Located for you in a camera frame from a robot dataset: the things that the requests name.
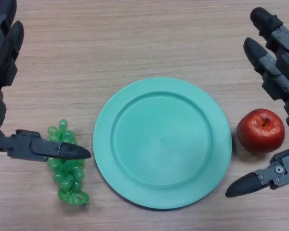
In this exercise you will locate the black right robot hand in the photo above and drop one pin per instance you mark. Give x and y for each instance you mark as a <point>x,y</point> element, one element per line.
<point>279,79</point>

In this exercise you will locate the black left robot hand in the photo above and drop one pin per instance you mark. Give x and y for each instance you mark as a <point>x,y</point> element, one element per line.
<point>2,60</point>

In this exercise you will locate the red apple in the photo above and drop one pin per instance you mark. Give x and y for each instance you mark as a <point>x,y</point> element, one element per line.
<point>255,134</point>

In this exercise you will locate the green round plate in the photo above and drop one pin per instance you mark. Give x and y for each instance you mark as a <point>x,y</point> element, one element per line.
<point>162,144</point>

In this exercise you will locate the green grape bunch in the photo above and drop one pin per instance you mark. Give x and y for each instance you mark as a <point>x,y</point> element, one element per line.
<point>67,183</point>

